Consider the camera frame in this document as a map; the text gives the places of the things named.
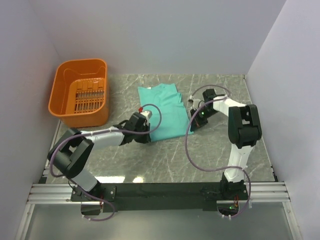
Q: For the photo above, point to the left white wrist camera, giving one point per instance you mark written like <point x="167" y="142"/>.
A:
<point x="146" y="113"/>

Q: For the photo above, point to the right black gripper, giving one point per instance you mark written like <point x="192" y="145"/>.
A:
<point x="196" y="123"/>

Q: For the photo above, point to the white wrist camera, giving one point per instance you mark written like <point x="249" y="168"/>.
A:
<point x="194" y="101"/>
<point x="146" y="113"/>

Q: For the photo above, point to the orange plastic basket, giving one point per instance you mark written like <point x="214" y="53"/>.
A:
<point x="80" y="93"/>

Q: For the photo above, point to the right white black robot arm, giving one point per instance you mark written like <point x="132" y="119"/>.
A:
<point x="243" y="128"/>

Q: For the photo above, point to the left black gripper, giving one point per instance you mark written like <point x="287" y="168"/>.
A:
<point x="146" y="139"/>

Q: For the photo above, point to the teal t shirt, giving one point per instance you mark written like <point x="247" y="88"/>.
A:
<point x="169" y="114"/>

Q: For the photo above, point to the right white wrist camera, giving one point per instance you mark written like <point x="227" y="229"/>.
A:
<point x="194" y="101"/>

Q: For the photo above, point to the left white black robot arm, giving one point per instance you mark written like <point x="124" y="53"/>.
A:
<point x="70" y="154"/>

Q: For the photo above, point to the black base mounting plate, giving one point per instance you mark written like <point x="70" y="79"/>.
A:
<point x="168" y="196"/>

